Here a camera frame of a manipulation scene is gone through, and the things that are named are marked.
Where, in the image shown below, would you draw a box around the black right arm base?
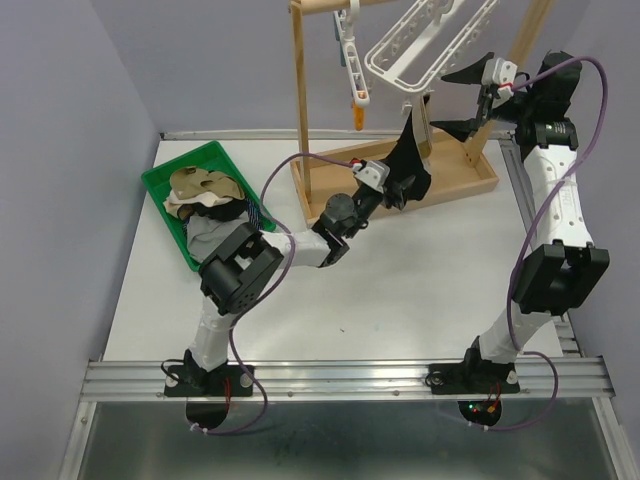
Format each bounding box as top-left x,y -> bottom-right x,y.
425,338 -> 520,395

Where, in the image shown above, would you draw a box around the white straight clip hanger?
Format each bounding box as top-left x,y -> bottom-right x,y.
333,0 -> 370,109

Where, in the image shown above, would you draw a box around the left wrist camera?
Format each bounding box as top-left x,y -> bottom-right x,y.
351,159 -> 390,193

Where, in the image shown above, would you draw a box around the aluminium mounting rail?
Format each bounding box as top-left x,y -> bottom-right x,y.
80,357 -> 615,403

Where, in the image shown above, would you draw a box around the grey underwear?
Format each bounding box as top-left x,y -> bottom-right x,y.
186,213 -> 249,263

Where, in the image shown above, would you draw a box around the orange clothes peg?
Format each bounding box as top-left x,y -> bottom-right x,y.
352,102 -> 365,131

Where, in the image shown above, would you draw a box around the wooden clothes rack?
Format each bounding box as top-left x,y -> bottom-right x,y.
287,0 -> 556,234

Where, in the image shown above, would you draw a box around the white rectangular clip hanger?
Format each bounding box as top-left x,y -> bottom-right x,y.
364,0 -> 500,99

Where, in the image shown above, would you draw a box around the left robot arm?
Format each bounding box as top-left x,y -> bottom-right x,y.
177,174 -> 416,394

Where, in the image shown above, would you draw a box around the beige underwear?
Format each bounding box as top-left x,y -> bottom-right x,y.
162,190 -> 233,219

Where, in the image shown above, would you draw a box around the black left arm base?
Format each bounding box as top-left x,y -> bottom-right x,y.
160,350 -> 255,398

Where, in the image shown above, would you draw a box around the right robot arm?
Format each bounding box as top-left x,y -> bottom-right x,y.
429,51 -> 610,390

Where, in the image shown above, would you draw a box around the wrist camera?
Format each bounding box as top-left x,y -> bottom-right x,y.
481,57 -> 517,100
351,159 -> 390,193

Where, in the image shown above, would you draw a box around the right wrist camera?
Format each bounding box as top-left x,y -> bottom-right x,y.
481,57 -> 517,100

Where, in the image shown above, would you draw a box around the blue striped underwear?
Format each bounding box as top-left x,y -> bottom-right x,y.
246,194 -> 276,232

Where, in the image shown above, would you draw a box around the black underwear cream waistband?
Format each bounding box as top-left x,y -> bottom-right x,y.
384,94 -> 432,201

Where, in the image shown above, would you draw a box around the green plastic tray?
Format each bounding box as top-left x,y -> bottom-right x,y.
141,140 -> 259,272

